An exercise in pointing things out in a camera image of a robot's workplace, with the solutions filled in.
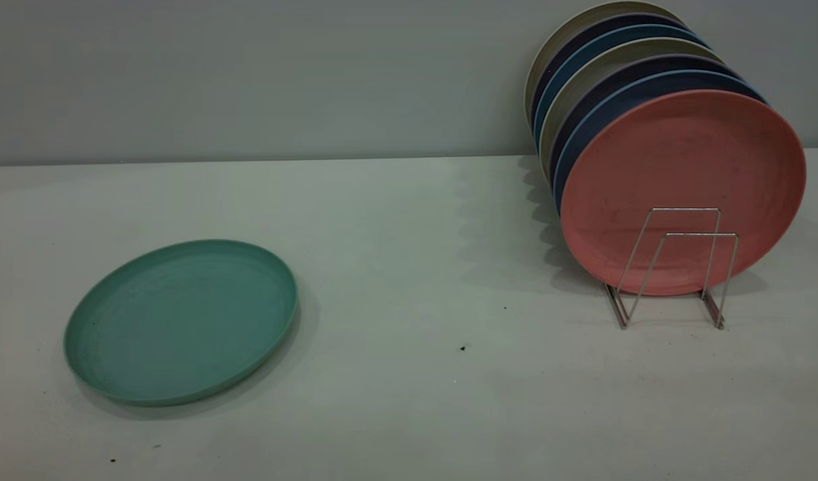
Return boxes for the metal wire plate rack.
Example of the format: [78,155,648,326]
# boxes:
[603,207,740,330]

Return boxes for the teal blue round plate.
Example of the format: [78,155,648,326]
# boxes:
[533,24,707,151]

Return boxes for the green round plate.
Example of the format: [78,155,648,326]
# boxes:
[63,239,299,407]

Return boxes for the dark purple round plate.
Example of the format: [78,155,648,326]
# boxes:
[548,55,744,184]
[529,12,689,128]

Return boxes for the beige round plate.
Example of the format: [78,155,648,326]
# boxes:
[539,37,724,178]
[524,1,680,121]

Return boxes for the pink round plate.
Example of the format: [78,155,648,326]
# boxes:
[560,90,807,297]

